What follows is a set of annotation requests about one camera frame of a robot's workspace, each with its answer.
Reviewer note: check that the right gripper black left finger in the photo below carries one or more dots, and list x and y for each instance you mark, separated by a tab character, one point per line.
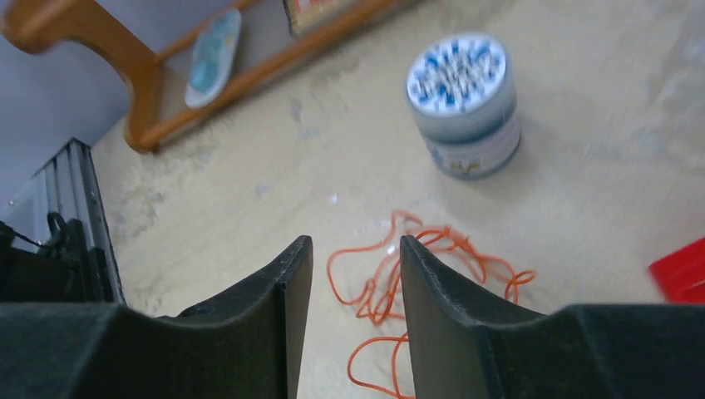
245	342

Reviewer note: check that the red plastic bin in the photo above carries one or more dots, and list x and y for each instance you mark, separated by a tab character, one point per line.
680	275

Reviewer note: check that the wooden rack shelf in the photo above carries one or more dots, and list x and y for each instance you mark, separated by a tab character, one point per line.
35	26

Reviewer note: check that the blue white round tin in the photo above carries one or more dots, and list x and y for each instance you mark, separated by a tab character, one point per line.
461	93

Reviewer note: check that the blue blister pack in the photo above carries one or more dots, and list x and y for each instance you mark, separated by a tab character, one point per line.
212	59

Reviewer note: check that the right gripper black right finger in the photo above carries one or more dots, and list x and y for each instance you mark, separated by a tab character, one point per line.
466	342

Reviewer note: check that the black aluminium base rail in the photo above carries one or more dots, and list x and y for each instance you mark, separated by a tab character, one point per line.
55	243

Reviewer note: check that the orange card pack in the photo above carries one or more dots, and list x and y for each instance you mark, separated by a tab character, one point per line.
307	15

